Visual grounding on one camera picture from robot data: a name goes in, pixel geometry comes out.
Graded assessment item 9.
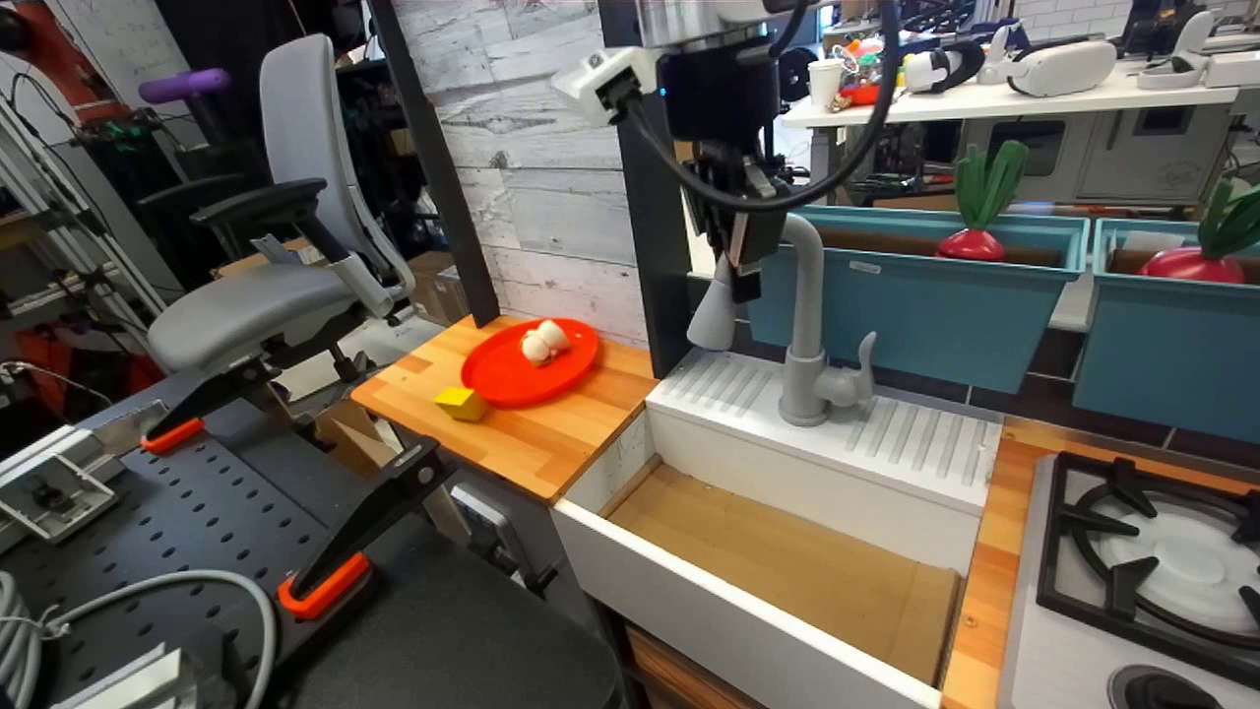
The black stove knob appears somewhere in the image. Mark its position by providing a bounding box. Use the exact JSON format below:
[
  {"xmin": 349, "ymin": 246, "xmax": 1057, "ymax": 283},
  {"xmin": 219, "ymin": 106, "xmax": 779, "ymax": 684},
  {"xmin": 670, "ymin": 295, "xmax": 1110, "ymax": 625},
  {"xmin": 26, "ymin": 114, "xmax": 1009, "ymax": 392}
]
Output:
[{"xmin": 1105, "ymin": 663, "xmax": 1228, "ymax": 709}]

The purple foam roller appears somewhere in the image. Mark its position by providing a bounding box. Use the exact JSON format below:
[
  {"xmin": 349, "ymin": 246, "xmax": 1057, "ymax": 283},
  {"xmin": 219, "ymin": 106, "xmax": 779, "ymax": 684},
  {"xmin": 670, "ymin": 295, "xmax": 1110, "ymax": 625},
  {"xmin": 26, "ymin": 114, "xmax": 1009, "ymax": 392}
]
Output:
[{"xmin": 132, "ymin": 68, "xmax": 237, "ymax": 109}]

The white VR headset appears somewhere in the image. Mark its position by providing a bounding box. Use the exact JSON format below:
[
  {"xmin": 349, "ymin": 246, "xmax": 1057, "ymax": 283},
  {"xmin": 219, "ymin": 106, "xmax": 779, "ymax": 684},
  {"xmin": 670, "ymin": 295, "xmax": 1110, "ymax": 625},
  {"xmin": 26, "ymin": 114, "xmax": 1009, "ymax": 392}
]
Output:
[{"xmin": 1002, "ymin": 36, "xmax": 1119, "ymax": 101}]

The teal storage bin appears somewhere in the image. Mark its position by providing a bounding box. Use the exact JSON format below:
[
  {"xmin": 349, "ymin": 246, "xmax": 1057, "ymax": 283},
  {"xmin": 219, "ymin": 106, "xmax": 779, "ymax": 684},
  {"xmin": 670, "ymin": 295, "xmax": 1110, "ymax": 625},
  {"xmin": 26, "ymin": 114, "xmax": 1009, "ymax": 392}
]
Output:
[
  {"xmin": 1069, "ymin": 212, "xmax": 1260, "ymax": 449},
  {"xmin": 742, "ymin": 202, "xmax": 1095, "ymax": 399}
]

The silver aluminium bracket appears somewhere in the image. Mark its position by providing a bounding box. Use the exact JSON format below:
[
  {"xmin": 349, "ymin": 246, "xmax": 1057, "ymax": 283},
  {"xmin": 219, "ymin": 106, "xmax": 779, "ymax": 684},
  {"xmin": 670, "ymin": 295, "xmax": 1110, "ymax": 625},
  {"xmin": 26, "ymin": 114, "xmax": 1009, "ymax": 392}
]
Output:
[
  {"xmin": 0, "ymin": 449, "xmax": 122, "ymax": 543},
  {"xmin": 52, "ymin": 640, "xmax": 191, "ymax": 709}
]

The thick black cable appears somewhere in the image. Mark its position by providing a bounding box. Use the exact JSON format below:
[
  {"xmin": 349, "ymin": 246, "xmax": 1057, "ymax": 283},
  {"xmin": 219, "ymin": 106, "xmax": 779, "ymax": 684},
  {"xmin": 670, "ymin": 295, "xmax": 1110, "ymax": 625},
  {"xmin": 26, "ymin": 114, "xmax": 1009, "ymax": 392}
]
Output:
[{"xmin": 612, "ymin": 0, "xmax": 908, "ymax": 218}]

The yellow small block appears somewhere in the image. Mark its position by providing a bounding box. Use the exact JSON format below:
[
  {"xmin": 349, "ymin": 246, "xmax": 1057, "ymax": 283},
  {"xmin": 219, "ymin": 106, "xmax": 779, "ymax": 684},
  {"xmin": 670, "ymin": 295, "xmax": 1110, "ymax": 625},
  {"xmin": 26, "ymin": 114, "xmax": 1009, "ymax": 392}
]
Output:
[{"xmin": 427, "ymin": 383, "xmax": 493, "ymax": 426}]

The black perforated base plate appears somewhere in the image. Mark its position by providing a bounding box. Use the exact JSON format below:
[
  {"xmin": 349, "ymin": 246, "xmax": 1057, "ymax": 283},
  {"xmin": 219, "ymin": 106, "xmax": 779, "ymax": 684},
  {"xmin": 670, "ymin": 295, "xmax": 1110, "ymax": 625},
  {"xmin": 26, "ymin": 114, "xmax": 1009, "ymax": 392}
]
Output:
[{"xmin": 0, "ymin": 388, "xmax": 622, "ymax": 709}]

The wooden kitchen counter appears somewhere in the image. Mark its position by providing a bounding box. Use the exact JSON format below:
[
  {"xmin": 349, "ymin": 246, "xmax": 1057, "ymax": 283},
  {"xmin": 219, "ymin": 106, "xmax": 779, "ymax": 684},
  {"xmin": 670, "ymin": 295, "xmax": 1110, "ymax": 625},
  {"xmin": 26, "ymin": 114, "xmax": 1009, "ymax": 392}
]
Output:
[{"xmin": 349, "ymin": 312, "xmax": 1260, "ymax": 709}]

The grey toy tap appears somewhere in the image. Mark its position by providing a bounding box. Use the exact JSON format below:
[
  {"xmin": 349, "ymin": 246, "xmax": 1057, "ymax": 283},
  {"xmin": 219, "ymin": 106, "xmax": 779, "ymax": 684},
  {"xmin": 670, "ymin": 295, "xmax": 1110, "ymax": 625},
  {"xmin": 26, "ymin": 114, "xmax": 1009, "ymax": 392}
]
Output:
[{"xmin": 681, "ymin": 208, "xmax": 887, "ymax": 428}]

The white toy food piece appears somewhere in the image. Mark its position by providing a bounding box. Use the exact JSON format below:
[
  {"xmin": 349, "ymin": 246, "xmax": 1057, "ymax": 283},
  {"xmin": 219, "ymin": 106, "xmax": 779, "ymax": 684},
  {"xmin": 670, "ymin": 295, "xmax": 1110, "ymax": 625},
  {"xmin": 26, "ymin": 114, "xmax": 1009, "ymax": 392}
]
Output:
[{"xmin": 514, "ymin": 316, "xmax": 573, "ymax": 367}]

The black stove grate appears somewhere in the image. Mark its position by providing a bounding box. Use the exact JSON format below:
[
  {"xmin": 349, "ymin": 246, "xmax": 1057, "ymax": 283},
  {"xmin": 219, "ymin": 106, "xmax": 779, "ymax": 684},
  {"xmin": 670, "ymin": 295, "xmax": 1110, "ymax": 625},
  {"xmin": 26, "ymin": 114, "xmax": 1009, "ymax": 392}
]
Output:
[{"xmin": 1035, "ymin": 449, "xmax": 1260, "ymax": 693}]

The black leaning strip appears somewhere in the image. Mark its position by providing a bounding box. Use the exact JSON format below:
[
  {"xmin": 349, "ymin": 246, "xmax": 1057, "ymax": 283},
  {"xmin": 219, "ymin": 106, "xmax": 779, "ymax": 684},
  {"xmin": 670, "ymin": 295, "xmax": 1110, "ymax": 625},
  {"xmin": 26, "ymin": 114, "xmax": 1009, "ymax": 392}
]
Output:
[{"xmin": 360, "ymin": 0, "xmax": 502, "ymax": 329}]

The grey stove panel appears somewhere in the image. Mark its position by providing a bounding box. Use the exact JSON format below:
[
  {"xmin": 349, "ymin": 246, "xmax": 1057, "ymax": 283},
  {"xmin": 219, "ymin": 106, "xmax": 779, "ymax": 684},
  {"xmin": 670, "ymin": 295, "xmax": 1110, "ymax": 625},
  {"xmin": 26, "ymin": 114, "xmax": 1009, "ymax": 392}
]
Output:
[{"xmin": 994, "ymin": 449, "xmax": 1260, "ymax": 709}]

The grey office chair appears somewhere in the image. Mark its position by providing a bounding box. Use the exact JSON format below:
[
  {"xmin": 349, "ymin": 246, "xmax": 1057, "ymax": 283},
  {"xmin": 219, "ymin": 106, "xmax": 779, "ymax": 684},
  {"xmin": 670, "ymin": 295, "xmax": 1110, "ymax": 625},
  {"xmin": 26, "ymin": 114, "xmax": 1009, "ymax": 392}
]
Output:
[{"xmin": 128, "ymin": 30, "xmax": 423, "ymax": 437}]

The grey cable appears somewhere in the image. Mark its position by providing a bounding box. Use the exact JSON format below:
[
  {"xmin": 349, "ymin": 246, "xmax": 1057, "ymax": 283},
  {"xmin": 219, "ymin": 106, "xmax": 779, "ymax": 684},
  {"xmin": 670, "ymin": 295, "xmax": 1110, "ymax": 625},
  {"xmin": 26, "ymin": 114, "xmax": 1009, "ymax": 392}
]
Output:
[{"xmin": 0, "ymin": 564, "xmax": 282, "ymax": 709}]

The silver metal rack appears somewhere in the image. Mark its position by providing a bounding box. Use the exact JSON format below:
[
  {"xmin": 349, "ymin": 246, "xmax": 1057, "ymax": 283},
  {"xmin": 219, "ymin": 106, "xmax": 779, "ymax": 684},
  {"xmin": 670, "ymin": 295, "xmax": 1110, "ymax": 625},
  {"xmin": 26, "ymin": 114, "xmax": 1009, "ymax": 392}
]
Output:
[{"xmin": 0, "ymin": 94, "xmax": 181, "ymax": 346}]

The white mug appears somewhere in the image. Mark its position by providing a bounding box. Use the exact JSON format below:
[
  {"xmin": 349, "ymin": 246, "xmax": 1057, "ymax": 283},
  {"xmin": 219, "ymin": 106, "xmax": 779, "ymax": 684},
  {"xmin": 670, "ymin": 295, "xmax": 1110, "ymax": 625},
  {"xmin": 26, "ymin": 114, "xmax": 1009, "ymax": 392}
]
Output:
[{"xmin": 804, "ymin": 56, "xmax": 850, "ymax": 114}]

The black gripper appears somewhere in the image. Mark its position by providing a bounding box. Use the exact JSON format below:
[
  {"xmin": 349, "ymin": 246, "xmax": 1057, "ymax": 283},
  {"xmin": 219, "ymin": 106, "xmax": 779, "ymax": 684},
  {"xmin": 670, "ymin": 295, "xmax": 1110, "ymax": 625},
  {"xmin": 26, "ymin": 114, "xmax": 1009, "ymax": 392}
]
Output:
[{"xmin": 656, "ymin": 30, "xmax": 790, "ymax": 306}]

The white brick pattern panel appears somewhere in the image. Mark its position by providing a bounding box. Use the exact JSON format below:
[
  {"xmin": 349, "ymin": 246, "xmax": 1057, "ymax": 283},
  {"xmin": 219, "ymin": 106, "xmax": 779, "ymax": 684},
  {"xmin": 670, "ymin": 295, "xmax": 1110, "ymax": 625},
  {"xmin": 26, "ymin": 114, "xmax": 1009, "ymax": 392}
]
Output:
[{"xmin": 388, "ymin": 0, "xmax": 656, "ymax": 349}]

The black upright post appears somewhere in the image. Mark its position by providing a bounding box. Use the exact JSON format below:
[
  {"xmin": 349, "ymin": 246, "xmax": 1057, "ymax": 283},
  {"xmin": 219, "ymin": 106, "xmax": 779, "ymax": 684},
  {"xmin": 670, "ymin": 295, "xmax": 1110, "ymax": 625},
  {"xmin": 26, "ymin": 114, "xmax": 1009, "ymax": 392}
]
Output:
[{"xmin": 612, "ymin": 109, "xmax": 699, "ymax": 387}]

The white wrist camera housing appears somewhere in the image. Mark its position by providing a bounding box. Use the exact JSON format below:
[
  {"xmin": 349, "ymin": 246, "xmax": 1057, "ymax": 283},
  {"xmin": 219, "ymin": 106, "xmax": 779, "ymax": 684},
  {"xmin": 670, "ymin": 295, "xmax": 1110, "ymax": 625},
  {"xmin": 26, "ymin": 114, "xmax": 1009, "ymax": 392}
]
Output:
[{"xmin": 548, "ymin": 44, "xmax": 662, "ymax": 128}]

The white desk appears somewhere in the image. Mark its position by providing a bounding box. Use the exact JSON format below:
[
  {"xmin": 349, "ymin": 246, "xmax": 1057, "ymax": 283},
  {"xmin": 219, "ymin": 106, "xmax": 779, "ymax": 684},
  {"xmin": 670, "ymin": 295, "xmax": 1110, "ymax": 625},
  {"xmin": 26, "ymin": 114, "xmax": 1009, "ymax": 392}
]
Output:
[{"xmin": 779, "ymin": 60, "xmax": 1260, "ymax": 212}]

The red toy radish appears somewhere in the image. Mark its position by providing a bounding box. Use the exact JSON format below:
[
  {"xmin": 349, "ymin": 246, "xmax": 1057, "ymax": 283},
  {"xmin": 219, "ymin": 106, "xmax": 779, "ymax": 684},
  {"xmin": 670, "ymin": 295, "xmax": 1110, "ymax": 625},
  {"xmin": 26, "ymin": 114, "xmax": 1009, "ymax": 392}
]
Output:
[
  {"xmin": 1139, "ymin": 173, "xmax": 1260, "ymax": 288},
  {"xmin": 933, "ymin": 135, "xmax": 1035, "ymax": 264}
]

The black orange bar clamp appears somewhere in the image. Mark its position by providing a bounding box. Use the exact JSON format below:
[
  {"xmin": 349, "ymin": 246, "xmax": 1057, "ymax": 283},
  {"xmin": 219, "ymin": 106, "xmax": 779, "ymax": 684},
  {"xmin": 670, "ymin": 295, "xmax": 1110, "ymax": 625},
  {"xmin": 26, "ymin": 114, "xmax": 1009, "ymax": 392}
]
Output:
[
  {"xmin": 273, "ymin": 437, "xmax": 458, "ymax": 625},
  {"xmin": 132, "ymin": 367, "xmax": 311, "ymax": 459}
]

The orange round plate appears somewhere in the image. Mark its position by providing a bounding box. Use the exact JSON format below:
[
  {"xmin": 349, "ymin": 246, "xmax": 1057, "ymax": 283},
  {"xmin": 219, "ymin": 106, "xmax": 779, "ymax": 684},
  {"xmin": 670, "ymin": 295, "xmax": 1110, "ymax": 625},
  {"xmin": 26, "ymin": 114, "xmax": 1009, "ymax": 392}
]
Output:
[{"xmin": 458, "ymin": 316, "xmax": 605, "ymax": 412}]

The white sink basin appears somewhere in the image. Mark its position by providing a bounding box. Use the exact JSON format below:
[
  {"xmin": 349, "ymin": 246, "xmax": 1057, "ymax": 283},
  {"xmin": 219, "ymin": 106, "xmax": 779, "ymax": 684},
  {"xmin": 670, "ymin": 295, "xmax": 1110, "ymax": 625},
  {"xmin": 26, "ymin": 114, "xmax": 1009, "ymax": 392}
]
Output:
[{"xmin": 548, "ymin": 346, "xmax": 1009, "ymax": 709}]

